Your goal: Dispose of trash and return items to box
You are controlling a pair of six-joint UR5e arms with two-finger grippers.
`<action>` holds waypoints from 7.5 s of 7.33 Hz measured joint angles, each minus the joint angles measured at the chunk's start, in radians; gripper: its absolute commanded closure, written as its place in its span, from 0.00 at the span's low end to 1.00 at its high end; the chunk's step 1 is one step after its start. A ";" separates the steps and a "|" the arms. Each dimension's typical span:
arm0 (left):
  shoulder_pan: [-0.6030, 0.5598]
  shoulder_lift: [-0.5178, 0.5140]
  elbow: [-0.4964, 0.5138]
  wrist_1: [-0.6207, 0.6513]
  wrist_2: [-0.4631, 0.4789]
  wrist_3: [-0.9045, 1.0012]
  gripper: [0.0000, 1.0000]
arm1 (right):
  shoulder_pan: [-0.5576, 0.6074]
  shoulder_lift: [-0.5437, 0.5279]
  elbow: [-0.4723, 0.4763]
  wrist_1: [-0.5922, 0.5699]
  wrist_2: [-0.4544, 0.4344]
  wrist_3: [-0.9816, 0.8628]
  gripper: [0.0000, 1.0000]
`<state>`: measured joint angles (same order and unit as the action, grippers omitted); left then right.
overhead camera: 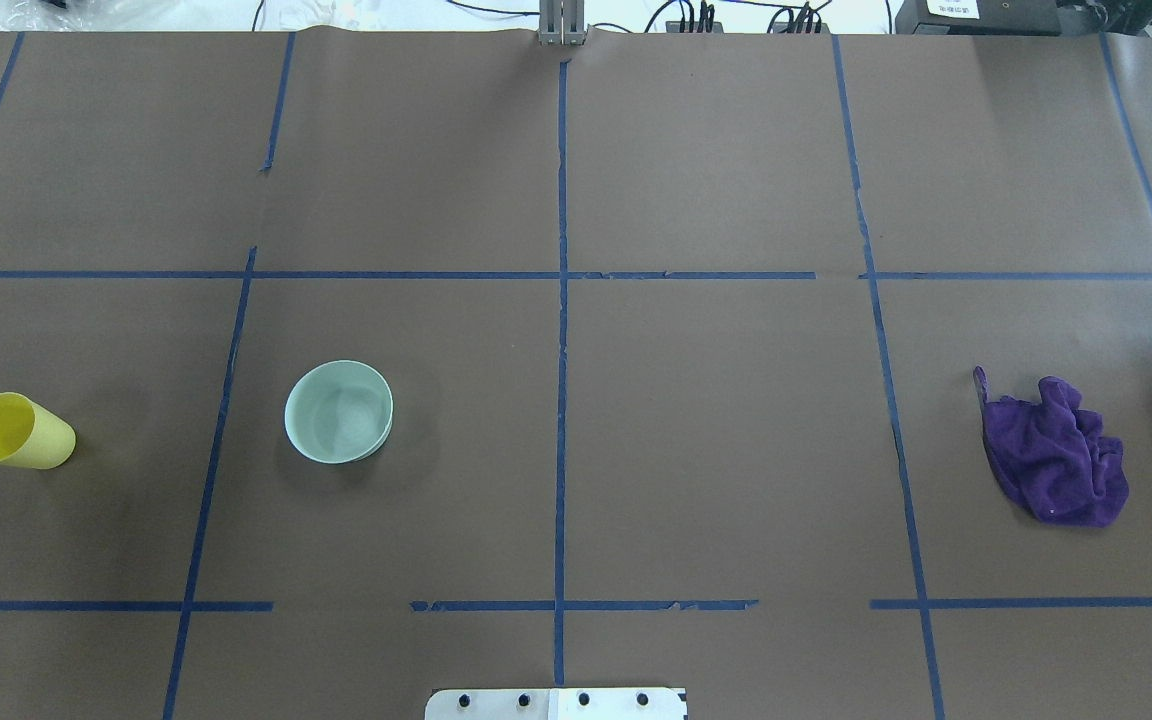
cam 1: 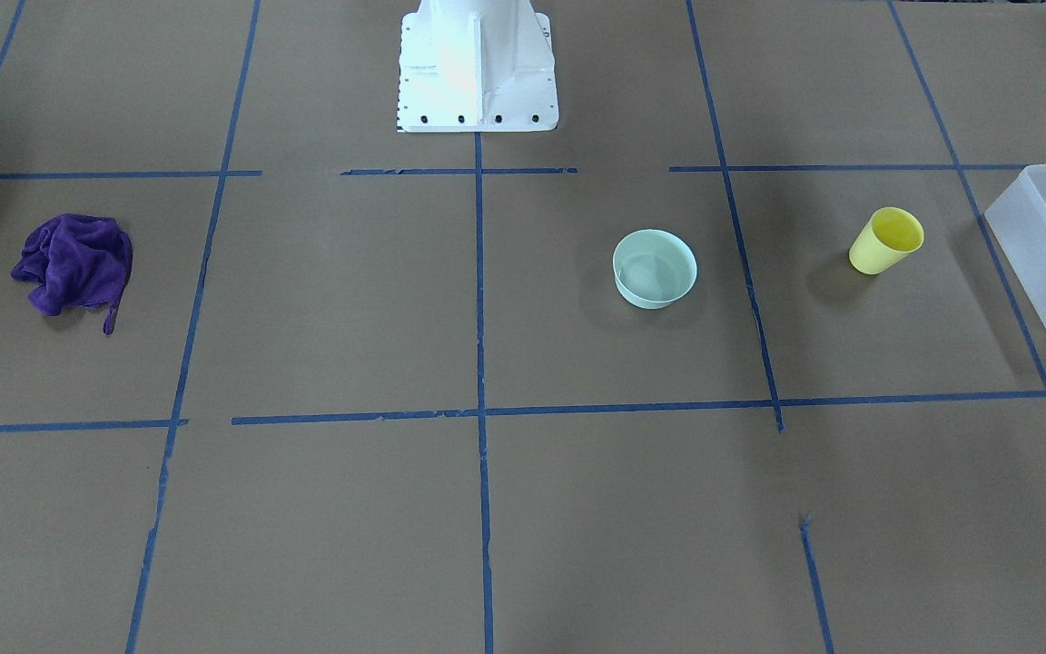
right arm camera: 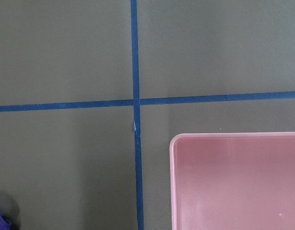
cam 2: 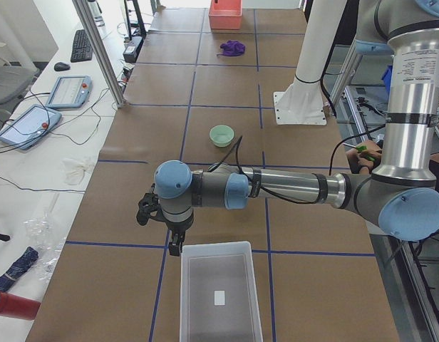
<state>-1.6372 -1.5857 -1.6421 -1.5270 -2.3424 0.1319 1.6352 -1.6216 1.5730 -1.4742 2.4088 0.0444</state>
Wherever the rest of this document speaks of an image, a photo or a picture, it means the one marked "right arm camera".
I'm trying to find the purple cloth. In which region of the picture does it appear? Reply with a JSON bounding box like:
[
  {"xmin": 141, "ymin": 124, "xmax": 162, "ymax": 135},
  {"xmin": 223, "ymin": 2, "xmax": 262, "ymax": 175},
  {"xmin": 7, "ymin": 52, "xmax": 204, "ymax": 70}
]
[{"xmin": 0, "ymin": 213, "xmax": 12, "ymax": 230}]

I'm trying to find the pink plastic bin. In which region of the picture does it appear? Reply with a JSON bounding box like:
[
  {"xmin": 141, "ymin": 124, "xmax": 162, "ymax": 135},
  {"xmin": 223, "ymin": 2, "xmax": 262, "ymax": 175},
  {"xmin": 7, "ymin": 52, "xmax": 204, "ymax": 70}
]
[{"xmin": 170, "ymin": 132, "xmax": 295, "ymax": 230}]

